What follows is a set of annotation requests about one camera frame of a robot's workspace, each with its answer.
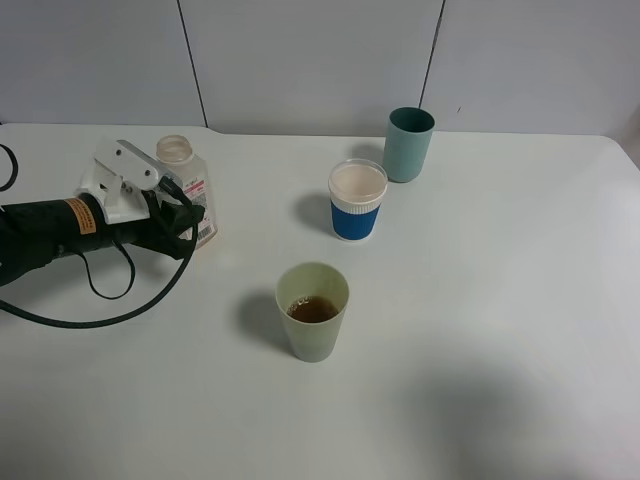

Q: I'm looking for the teal plastic cup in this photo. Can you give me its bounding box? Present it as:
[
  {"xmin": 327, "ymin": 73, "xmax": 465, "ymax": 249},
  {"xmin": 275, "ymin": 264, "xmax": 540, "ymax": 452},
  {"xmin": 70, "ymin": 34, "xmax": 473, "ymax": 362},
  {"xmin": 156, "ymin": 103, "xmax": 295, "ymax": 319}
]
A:
[{"xmin": 382, "ymin": 107, "xmax": 436, "ymax": 183}]

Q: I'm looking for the blue sleeved paper cup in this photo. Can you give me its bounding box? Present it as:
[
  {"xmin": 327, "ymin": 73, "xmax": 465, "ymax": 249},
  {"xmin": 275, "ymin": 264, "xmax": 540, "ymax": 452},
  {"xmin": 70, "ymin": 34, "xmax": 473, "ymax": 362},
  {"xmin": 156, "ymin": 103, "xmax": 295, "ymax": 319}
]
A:
[{"xmin": 328, "ymin": 159, "xmax": 388, "ymax": 242}]

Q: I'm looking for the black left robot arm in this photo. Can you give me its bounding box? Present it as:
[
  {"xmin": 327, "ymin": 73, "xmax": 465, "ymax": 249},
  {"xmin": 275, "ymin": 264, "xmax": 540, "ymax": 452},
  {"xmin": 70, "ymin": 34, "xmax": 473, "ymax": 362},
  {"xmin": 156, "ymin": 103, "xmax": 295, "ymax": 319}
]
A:
[{"xmin": 1, "ymin": 193, "xmax": 205, "ymax": 285}]

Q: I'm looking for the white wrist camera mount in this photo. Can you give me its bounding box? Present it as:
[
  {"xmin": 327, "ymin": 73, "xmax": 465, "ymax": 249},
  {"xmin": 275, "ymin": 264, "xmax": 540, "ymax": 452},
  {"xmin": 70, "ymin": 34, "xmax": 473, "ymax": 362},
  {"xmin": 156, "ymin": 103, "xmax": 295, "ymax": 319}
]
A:
[{"xmin": 75, "ymin": 137, "xmax": 183, "ymax": 225}]

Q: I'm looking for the black braided camera cable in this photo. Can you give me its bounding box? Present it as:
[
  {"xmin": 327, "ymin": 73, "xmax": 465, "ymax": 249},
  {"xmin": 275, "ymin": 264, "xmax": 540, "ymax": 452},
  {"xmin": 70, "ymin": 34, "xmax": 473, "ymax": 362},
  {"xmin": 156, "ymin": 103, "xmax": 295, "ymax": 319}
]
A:
[{"xmin": 0, "ymin": 143, "xmax": 199, "ymax": 329}]

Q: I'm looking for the light green plastic cup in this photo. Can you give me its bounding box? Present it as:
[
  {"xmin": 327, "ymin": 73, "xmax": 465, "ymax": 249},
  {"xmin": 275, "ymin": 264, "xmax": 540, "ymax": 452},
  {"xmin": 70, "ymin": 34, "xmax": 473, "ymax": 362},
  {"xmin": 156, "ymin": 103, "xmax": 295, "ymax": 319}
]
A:
[{"xmin": 275, "ymin": 262, "xmax": 350, "ymax": 363}]

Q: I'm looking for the clear plastic drink bottle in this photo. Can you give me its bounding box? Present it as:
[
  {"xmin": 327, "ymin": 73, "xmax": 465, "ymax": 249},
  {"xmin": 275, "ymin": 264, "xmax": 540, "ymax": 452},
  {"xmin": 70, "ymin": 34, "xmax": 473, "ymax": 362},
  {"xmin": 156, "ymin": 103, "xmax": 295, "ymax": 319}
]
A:
[{"xmin": 156, "ymin": 135, "xmax": 218, "ymax": 248}]

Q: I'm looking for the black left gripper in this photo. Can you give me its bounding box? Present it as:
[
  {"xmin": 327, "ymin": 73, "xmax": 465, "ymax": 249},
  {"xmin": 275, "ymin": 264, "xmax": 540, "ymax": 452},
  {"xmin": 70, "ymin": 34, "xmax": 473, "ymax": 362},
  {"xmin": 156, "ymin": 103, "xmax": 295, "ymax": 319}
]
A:
[{"xmin": 99, "ymin": 192, "xmax": 205, "ymax": 260}]

